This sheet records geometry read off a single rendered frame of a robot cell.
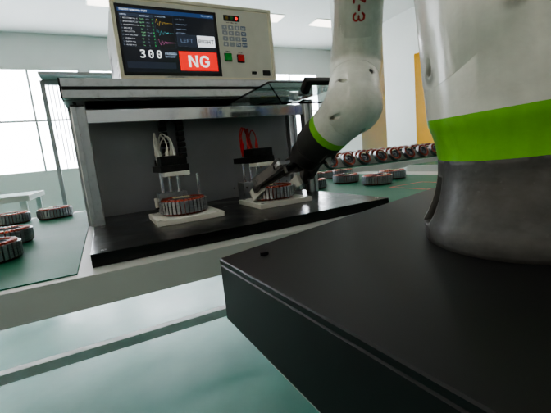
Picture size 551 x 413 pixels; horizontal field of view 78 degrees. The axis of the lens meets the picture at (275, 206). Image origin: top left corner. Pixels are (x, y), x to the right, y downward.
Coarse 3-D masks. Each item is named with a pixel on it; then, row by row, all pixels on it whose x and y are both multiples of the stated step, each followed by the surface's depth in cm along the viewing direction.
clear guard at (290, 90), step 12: (264, 84) 80; (276, 84) 78; (288, 84) 79; (300, 84) 81; (252, 96) 92; (264, 96) 94; (276, 96) 75; (288, 96) 76; (300, 96) 77; (312, 96) 79; (324, 96) 80
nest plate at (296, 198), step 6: (288, 198) 88; (294, 198) 87; (300, 198) 88; (306, 198) 88; (246, 204) 91; (252, 204) 87; (258, 204) 84; (264, 204) 83; (270, 204) 84; (276, 204) 85; (282, 204) 85; (288, 204) 86
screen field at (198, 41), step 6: (180, 36) 90; (186, 36) 91; (192, 36) 91; (198, 36) 92; (204, 36) 93; (210, 36) 93; (180, 42) 90; (186, 42) 91; (192, 42) 91; (198, 42) 92; (204, 42) 93; (210, 42) 94
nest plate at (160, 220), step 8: (208, 208) 85; (216, 208) 83; (152, 216) 80; (160, 216) 79; (168, 216) 78; (176, 216) 77; (184, 216) 75; (192, 216) 75; (200, 216) 76; (208, 216) 77; (216, 216) 78; (160, 224) 72; (168, 224) 73
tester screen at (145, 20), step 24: (120, 24) 83; (144, 24) 86; (168, 24) 88; (192, 24) 91; (144, 48) 86; (168, 48) 89; (192, 48) 92; (168, 72) 89; (192, 72) 92; (216, 72) 95
